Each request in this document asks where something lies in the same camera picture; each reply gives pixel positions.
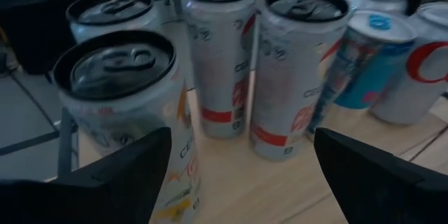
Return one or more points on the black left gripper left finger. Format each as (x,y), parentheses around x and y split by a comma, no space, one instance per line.
(105,189)

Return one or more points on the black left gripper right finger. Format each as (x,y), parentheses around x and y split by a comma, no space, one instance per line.
(378,189)

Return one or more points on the white Celsius can yellow band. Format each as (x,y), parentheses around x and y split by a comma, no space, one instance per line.
(119,94)

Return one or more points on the dented blue Red Bull can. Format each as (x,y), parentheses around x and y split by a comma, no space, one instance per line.
(367,63)

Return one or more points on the white Celsius Peach Vibe can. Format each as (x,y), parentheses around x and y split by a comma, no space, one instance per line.
(218,59)
(297,77)

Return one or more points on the white Celsius Tropical Vibe can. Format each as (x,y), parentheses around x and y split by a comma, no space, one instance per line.
(112,10)

